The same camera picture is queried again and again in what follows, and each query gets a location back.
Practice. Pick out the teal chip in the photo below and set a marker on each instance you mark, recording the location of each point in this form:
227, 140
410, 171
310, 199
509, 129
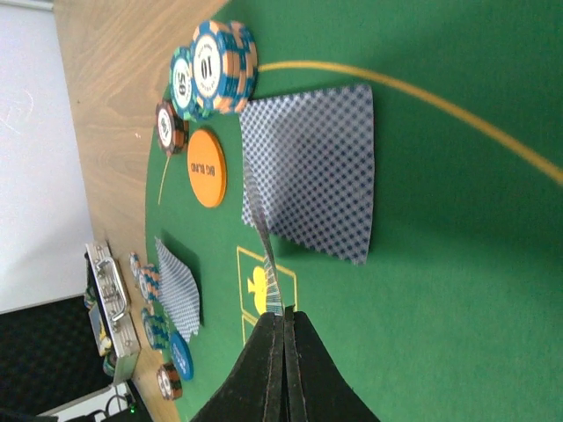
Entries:
183, 96
155, 329

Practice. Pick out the red chip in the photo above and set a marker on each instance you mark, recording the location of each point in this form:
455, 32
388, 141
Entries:
169, 382
172, 131

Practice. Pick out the blue small blind button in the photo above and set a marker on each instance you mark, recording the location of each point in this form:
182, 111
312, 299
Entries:
181, 356

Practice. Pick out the orange big blind button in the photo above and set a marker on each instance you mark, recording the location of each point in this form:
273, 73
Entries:
206, 168

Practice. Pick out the black aluminium poker case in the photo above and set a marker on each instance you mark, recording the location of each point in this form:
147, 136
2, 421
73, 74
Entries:
48, 357

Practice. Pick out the dealt card big blind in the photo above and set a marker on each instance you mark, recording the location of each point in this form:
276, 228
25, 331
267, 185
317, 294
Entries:
312, 158

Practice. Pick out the blue checkered card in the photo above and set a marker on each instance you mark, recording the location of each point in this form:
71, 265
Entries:
273, 294

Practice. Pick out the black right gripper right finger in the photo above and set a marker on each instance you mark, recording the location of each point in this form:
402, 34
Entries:
313, 387

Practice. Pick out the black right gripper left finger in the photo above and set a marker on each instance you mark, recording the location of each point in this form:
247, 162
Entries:
253, 389

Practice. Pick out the blue orange chip small blind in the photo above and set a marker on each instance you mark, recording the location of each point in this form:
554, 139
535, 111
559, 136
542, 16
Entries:
149, 280

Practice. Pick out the green round poker mat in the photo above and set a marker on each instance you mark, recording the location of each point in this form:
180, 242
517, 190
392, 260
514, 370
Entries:
457, 313

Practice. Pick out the dealt card small blind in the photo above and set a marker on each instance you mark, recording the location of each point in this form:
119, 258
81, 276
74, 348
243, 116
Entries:
179, 294

